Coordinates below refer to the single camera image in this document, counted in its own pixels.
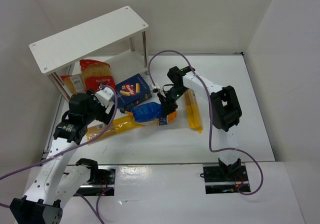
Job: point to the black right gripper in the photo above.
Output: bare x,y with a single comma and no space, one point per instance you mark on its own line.
165,104

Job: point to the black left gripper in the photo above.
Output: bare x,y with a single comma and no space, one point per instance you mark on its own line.
105,112

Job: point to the blue and orange pasta bag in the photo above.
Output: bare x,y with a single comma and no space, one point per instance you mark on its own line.
151,113

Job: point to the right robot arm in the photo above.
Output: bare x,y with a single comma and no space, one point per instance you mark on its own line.
226,112

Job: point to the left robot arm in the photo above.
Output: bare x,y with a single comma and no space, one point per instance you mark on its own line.
44,201

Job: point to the red pasta bag with label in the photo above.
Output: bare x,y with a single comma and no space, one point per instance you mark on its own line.
74,83

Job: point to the red fusilli pasta bag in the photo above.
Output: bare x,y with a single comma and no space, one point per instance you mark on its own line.
95,74

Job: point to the white two-tier shelf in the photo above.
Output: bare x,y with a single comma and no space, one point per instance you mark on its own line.
119,37

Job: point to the yellow spaghetti packet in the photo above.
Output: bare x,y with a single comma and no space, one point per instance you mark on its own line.
118,126
192,111

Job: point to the blue Barilla rigatoni box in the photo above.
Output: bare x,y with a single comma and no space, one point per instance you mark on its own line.
132,92

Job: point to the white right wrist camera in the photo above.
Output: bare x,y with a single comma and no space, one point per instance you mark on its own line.
156,88

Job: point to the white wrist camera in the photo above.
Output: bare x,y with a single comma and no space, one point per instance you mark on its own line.
156,88
105,96

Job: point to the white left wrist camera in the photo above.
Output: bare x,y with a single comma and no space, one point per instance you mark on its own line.
105,96

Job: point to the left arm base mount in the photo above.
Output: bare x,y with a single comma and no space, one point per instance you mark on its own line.
101,179

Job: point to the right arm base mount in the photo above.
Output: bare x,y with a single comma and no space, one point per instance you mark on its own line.
216,183

